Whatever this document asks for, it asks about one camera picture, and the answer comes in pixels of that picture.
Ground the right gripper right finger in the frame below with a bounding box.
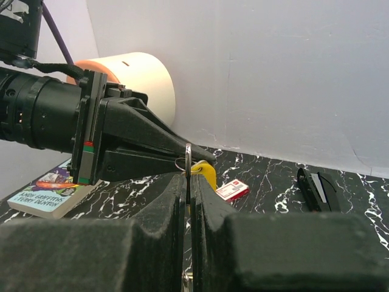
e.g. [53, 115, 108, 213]
[190, 175, 388, 291]

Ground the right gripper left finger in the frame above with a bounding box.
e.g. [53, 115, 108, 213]
[1, 175, 185, 291]

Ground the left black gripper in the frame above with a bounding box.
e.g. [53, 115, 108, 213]
[0, 68, 217, 186]

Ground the yellow key tag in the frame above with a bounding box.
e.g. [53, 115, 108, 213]
[187, 162, 217, 215]

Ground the small red white box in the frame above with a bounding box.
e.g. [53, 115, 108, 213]
[216, 179, 250, 201]

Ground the round pastel drawer box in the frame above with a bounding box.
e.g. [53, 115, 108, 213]
[75, 52, 176, 127]

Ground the blue treehouse paperback book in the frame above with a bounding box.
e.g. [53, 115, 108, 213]
[7, 159, 103, 219]

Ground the black stapler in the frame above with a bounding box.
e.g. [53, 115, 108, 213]
[297, 168, 341, 212]

